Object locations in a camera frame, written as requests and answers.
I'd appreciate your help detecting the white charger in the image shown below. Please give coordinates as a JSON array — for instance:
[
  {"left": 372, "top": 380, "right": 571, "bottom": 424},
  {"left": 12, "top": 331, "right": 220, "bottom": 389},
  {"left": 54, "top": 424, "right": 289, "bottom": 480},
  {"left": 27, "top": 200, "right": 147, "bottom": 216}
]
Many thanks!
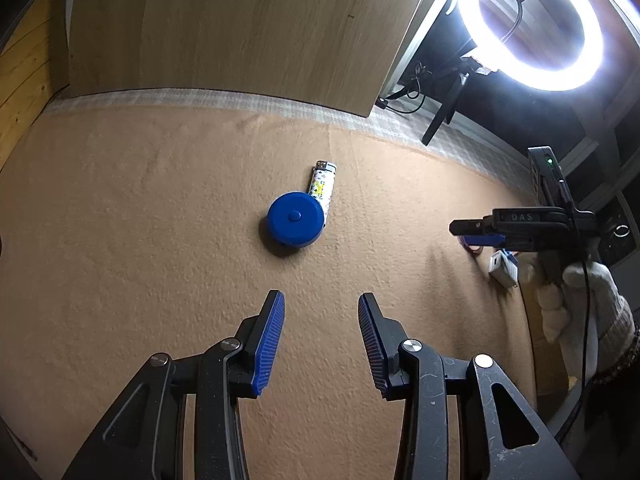
[{"left": 489, "top": 250, "right": 521, "bottom": 290}]

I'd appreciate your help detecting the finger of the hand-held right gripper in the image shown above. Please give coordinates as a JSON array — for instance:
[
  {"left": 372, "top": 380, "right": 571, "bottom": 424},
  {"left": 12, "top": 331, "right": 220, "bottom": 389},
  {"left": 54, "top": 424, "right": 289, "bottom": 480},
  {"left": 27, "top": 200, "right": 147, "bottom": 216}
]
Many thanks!
[
  {"left": 462, "top": 234, "right": 571, "bottom": 251},
  {"left": 449, "top": 207, "right": 573, "bottom": 236}
]

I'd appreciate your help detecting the blue round tape measure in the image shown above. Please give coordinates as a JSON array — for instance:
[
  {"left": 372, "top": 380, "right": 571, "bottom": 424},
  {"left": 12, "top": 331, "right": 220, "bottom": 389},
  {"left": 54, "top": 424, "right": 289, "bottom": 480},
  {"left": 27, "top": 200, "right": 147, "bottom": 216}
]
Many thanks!
[{"left": 266, "top": 191, "right": 327, "bottom": 250}]

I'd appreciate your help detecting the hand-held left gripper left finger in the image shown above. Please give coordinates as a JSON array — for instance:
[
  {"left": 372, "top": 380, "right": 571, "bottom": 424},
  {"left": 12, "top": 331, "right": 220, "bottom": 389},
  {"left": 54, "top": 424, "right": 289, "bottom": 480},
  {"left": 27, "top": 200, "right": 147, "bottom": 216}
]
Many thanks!
[{"left": 61, "top": 289, "right": 286, "bottom": 480}]

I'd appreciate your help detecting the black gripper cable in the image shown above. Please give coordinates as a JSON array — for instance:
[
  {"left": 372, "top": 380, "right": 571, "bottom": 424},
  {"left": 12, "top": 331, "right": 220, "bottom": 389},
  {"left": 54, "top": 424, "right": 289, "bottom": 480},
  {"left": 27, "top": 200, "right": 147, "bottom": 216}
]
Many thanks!
[{"left": 550, "top": 195, "right": 593, "bottom": 448}]

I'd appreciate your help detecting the ring light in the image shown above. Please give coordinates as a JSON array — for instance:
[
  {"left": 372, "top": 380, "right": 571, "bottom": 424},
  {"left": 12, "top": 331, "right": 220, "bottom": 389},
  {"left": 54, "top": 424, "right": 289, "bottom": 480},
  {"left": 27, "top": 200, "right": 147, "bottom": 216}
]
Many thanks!
[{"left": 452, "top": 0, "right": 613, "bottom": 92}]

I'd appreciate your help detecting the black coiled cable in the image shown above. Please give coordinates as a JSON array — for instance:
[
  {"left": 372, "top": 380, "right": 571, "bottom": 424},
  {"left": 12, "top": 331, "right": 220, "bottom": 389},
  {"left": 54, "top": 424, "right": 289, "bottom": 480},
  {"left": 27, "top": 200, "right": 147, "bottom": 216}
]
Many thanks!
[{"left": 409, "top": 62, "right": 432, "bottom": 113}]

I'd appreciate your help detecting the person's right hand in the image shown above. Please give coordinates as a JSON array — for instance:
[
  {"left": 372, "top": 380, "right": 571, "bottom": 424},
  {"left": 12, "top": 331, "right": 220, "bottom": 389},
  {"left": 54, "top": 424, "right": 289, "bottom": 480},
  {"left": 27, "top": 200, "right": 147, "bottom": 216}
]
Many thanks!
[{"left": 517, "top": 252, "right": 636, "bottom": 381}]

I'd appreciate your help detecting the person's right forearm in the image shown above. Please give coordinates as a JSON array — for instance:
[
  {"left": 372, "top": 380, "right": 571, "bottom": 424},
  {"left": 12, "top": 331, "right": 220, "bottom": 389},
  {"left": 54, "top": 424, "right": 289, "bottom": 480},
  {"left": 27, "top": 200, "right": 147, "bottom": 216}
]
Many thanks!
[{"left": 590, "top": 325, "right": 640, "bottom": 396}]

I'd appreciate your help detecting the wooden board panel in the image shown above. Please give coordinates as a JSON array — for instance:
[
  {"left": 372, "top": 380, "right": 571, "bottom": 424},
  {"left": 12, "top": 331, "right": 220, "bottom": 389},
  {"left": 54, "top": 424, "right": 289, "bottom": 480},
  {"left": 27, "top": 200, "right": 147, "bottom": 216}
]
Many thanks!
[{"left": 65, "top": 0, "right": 451, "bottom": 118}]

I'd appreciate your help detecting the brown blanket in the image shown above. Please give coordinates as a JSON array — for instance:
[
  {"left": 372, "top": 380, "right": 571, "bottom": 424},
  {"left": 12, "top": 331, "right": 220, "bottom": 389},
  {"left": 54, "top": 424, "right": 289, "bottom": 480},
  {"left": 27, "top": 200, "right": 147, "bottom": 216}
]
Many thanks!
[{"left": 0, "top": 105, "right": 551, "bottom": 480}]

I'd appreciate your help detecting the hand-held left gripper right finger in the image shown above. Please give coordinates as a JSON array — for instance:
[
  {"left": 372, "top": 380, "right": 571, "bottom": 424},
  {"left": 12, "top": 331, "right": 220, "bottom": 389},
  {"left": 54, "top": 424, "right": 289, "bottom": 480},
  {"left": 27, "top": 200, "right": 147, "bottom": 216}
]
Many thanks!
[{"left": 358, "top": 292, "right": 581, "bottom": 480}]

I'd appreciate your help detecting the checked mat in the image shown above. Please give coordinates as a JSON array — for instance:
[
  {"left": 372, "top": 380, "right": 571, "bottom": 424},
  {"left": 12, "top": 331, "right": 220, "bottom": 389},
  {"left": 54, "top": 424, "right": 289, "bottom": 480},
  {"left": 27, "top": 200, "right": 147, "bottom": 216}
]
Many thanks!
[{"left": 45, "top": 87, "right": 541, "bottom": 191}]

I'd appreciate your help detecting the white printed lighter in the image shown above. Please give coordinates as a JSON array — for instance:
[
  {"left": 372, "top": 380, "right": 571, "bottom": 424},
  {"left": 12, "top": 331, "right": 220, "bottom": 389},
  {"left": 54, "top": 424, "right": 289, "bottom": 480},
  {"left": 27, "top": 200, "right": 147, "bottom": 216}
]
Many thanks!
[{"left": 307, "top": 160, "right": 337, "bottom": 221}]

